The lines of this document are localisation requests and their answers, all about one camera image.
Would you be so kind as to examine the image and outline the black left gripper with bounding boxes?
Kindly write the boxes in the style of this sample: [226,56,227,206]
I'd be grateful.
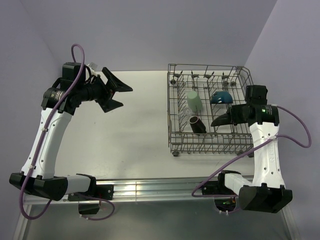
[77,67,132,113]

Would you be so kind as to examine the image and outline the blue bowl with tan interior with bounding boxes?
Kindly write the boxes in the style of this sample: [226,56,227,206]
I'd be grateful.
[210,91,233,104]

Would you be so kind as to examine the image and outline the dark brown mug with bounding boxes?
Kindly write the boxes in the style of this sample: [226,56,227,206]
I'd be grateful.
[189,115,207,136]

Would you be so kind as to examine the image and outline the light green cup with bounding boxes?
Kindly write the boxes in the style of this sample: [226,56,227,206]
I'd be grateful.
[187,91,203,112]

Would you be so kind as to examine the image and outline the clear drinking glass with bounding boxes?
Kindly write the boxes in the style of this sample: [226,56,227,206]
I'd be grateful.
[177,107,194,122]

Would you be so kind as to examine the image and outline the black square floral plate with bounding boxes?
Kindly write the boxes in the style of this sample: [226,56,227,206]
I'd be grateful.
[210,108,234,127]

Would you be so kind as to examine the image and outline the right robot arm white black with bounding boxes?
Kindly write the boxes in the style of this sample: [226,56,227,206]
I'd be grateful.
[211,85,293,213]

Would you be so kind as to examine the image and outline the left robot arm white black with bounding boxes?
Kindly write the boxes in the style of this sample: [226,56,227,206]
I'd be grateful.
[9,62,133,201]

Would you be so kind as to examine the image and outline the grey wire dish rack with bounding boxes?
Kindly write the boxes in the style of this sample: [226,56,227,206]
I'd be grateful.
[167,63,253,157]

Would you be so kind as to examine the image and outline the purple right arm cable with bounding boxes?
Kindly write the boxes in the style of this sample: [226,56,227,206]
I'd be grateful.
[191,104,313,215]

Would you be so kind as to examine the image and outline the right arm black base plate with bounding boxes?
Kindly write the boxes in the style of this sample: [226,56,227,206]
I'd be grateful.
[200,180,237,213]

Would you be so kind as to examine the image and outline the aluminium rail frame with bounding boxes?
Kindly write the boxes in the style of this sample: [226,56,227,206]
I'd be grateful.
[12,72,301,240]

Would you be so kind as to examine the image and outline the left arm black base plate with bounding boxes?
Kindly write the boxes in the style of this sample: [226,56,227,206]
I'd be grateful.
[67,184,114,217]

